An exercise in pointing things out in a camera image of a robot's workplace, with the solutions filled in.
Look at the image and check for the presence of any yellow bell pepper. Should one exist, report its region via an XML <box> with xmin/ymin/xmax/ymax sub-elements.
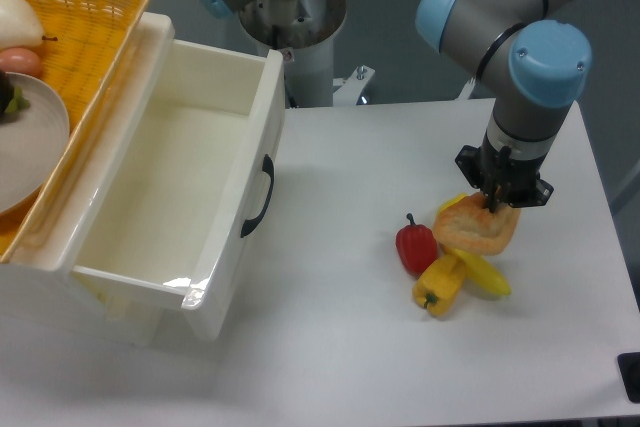
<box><xmin>412</xmin><ymin>254</ymin><xmax>466</xmax><ymax>317</ymax></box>

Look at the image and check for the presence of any yellow woven basket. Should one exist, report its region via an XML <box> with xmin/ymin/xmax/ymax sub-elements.
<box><xmin>1</xmin><ymin>0</ymin><xmax>149</xmax><ymax>262</ymax></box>

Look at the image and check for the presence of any red bell pepper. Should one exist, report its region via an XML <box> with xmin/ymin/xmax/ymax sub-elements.
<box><xmin>395</xmin><ymin>213</ymin><xmax>438</xmax><ymax>277</ymax></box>

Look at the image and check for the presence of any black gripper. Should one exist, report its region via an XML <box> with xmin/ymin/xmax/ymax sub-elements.
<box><xmin>455</xmin><ymin>144</ymin><xmax>554</xmax><ymax>212</ymax></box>

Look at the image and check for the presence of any white drawer cabinet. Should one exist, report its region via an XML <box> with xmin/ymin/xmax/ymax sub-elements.
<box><xmin>0</xmin><ymin>241</ymin><xmax>166</xmax><ymax>347</ymax></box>

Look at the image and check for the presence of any white plate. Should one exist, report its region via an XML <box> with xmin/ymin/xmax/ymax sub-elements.
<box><xmin>1</xmin><ymin>73</ymin><xmax>70</xmax><ymax>214</ymax></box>

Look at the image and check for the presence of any open white upper drawer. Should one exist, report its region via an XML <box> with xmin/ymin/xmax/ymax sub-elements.
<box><xmin>45</xmin><ymin>13</ymin><xmax>284</xmax><ymax>340</ymax></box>

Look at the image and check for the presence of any white pear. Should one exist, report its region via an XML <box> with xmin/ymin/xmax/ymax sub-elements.
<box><xmin>1</xmin><ymin>0</ymin><xmax>57</xmax><ymax>50</ymax></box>

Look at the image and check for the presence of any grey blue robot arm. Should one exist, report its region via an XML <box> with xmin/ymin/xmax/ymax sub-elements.
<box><xmin>415</xmin><ymin>0</ymin><xmax>592</xmax><ymax>212</ymax></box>

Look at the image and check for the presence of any pink peach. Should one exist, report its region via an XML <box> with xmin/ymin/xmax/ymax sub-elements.
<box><xmin>0</xmin><ymin>47</ymin><xmax>42</xmax><ymax>78</ymax></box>

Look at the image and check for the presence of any black drawer handle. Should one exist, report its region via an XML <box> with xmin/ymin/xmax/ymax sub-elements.
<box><xmin>240</xmin><ymin>154</ymin><xmax>275</xmax><ymax>238</ymax></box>

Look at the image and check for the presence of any triangle golden bread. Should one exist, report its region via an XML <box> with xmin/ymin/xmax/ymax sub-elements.
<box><xmin>432</xmin><ymin>193</ymin><xmax>521</xmax><ymax>256</ymax></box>

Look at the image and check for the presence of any yellow banana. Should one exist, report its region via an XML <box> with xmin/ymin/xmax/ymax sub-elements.
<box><xmin>437</xmin><ymin>192</ymin><xmax>513</xmax><ymax>298</ymax></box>

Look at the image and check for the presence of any black object at table edge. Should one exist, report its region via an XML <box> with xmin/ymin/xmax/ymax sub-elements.
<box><xmin>617</xmin><ymin>352</ymin><xmax>640</xmax><ymax>404</ymax></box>

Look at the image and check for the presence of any dark purple eggplant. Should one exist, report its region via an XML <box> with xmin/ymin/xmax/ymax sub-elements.
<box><xmin>1</xmin><ymin>71</ymin><xmax>31</xmax><ymax>122</ymax></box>

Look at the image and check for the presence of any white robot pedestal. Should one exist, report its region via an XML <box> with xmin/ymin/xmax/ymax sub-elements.
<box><xmin>239</xmin><ymin>0</ymin><xmax>375</xmax><ymax>108</ymax></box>

